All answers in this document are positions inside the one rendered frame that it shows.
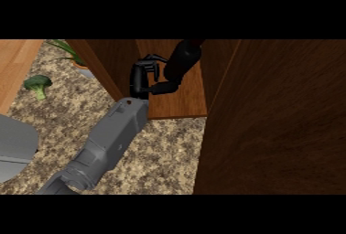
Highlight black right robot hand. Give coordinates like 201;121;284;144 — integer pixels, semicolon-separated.
129;53;180;101

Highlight dark wine bottle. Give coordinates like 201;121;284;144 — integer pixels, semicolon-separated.
163;38;207;85

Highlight brown wooden cabinet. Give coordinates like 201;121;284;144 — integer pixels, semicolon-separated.
65;38;241;121

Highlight dark brown cabinet door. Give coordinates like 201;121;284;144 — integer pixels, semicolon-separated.
192;38;346;196

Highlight green potted plant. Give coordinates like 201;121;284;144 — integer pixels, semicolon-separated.
44;38;97;80

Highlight green broccoli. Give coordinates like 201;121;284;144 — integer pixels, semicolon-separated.
22;74;55;101

